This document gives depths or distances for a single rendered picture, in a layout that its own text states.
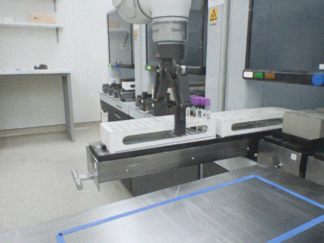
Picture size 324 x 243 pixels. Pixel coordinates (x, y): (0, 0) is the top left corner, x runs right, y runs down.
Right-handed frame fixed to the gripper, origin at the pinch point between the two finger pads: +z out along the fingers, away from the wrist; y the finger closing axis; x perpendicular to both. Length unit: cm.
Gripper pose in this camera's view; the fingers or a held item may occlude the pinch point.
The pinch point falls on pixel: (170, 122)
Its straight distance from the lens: 73.1
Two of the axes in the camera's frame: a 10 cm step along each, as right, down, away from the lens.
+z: 0.1, 9.8, 2.2
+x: 9.0, -1.0, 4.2
